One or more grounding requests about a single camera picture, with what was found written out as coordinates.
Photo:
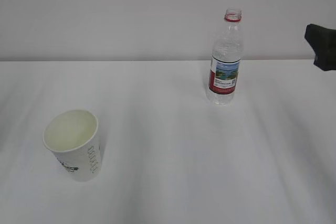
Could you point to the clear plastic water bottle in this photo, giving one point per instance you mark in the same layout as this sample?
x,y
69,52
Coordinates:
x,y
226,55

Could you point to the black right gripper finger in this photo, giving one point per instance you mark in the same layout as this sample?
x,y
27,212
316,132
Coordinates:
x,y
322,42

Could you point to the white paper cup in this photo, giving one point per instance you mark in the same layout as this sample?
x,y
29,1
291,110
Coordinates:
x,y
72,138

